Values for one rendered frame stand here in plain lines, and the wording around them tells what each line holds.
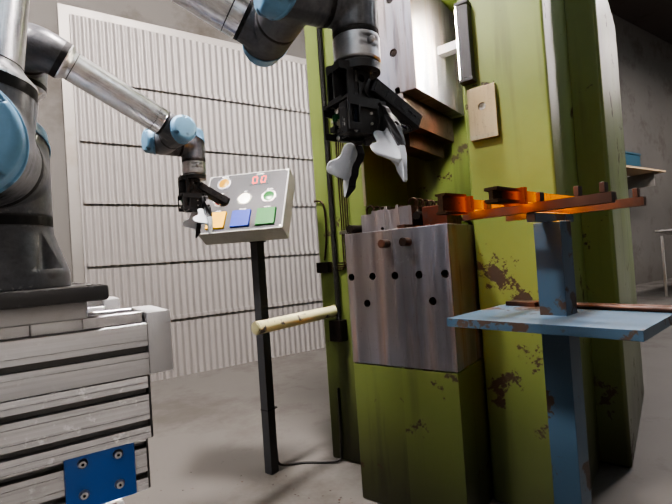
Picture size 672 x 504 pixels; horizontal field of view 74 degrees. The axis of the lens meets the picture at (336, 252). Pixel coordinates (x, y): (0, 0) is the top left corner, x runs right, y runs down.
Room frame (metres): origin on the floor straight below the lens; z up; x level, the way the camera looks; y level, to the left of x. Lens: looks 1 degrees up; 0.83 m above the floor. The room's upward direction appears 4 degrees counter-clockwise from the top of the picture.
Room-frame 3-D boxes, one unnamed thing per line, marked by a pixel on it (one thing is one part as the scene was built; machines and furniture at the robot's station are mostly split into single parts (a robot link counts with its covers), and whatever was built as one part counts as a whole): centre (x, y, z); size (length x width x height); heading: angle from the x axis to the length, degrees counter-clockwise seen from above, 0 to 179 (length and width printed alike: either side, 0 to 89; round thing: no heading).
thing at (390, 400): (1.66, -0.35, 0.23); 0.56 x 0.38 x 0.47; 143
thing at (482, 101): (1.43, -0.51, 1.27); 0.09 x 0.02 x 0.17; 53
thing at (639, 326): (1.02, -0.50, 0.66); 0.40 x 0.30 x 0.02; 42
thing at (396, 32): (1.66, -0.34, 1.56); 0.42 x 0.39 x 0.40; 143
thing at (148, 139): (1.37, 0.51, 1.23); 0.11 x 0.11 x 0.08; 42
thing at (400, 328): (1.66, -0.35, 0.69); 0.56 x 0.38 x 0.45; 143
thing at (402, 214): (1.68, -0.30, 0.96); 0.42 x 0.20 x 0.09; 143
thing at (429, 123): (1.68, -0.30, 1.32); 0.42 x 0.20 x 0.10; 143
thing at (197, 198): (1.44, 0.45, 1.07); 0.09 x 0.08 x 0.12; 124
